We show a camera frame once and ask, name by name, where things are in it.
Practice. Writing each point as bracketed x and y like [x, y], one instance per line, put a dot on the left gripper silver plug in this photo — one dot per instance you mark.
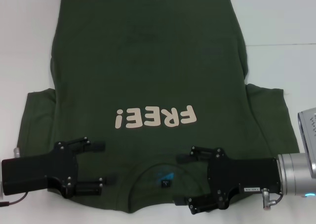
[17, 152]

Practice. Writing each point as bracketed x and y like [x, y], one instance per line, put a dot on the right gripper silver plug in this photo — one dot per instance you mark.
[265, 196]

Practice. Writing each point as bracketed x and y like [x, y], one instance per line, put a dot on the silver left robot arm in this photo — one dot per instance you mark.
[0, 189]

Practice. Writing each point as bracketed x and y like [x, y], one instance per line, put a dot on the gripper silver plug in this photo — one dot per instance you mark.
[265, 196]
[17, 152]

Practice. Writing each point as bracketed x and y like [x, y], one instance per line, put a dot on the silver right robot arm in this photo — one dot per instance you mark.
[296, 169]

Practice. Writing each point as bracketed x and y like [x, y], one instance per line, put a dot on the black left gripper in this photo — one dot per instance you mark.
[37, 172]

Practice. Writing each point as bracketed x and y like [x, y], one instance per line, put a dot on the dark green FREE t-shirt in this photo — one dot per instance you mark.
[148, 73]

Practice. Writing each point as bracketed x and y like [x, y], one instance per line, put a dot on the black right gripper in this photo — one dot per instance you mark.
[247, 174]

